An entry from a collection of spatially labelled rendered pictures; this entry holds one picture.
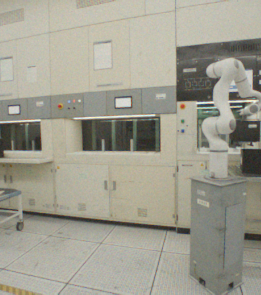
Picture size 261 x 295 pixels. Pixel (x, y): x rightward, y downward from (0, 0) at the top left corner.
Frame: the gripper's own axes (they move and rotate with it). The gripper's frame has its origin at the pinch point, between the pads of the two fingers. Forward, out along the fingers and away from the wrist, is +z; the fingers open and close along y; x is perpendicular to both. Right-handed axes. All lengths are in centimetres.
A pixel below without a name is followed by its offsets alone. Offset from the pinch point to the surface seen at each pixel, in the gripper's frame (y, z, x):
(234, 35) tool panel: -7, 15, 76
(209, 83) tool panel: -29.1, 14.8, 30.4
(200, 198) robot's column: -38, -61, -62
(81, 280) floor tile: -121, -80, -126
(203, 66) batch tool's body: -35, 15, 48
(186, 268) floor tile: -47, -46, -125
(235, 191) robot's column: -17, -63, -56
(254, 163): 1, -33, -41
